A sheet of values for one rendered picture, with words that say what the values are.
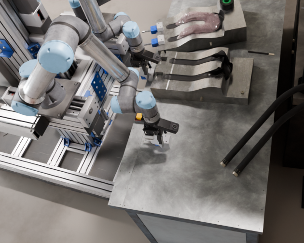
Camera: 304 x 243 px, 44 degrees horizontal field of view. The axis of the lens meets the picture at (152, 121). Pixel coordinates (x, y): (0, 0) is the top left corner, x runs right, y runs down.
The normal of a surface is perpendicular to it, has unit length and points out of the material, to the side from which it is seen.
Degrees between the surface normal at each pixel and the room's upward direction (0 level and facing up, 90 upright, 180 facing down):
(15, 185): 0
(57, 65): 85
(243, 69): 0
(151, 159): 0
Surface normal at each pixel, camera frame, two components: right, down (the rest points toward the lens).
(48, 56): -0.06, 0.79
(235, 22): -0.21, -0.54
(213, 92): -0.24, 0.84
